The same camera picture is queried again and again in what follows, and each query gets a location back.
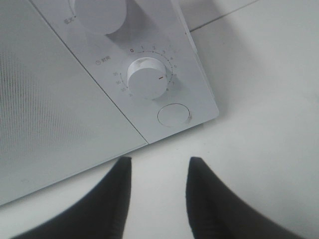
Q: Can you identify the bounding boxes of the white microwave oven body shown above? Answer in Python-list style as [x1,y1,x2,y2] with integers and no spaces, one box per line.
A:
[33,0,219,143]

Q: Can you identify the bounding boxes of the white upper power knob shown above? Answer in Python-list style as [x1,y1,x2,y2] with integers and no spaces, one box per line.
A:
[74,0,127,35]

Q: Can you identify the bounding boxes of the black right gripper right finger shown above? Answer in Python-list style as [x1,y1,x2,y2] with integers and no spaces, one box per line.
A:
[186,157,299,239]

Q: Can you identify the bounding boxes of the round door release button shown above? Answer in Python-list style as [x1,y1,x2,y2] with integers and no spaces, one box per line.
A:
[157,103,190,127]

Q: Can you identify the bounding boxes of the white microwave door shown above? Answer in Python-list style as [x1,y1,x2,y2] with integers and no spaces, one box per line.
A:
[0,0,146,204]

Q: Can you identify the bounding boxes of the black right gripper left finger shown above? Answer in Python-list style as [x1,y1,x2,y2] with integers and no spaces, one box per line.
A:
[16,157,132,239]

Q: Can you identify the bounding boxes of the white timer knob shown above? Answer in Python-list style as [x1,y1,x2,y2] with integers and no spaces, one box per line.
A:
[127,57,168,100]

